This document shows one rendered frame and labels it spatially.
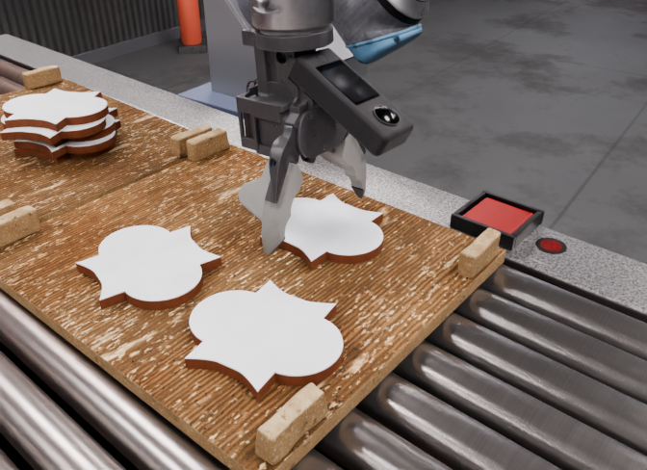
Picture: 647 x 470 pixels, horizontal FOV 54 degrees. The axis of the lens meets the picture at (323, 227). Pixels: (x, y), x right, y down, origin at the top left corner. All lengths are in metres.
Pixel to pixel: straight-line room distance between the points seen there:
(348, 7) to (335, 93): 0.50
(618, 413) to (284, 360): 0.26
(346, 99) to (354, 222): 0.16
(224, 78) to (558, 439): 0.92
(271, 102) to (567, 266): 0.34
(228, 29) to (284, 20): 0.63
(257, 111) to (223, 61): 0.62
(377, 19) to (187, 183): 0.42
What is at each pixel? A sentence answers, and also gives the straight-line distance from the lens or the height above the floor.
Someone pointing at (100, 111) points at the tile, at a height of 0.99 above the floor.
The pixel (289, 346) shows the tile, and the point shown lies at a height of 0.95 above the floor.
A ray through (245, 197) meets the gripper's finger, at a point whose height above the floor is 0.99.
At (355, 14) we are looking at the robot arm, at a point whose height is 1.05.
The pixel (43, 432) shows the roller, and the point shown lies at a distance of 0.53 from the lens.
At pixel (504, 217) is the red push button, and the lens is 0.73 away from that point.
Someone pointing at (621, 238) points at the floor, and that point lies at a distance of 2.64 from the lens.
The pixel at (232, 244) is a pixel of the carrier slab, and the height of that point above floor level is 0.94.
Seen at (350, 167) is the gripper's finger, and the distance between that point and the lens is 0.67.
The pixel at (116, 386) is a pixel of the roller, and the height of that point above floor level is 0.92.
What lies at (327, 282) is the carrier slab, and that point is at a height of 0.94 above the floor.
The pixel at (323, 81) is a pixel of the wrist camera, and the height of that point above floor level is 1.11.
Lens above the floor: 1.29
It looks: 32 degrees down
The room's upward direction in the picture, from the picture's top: straight up
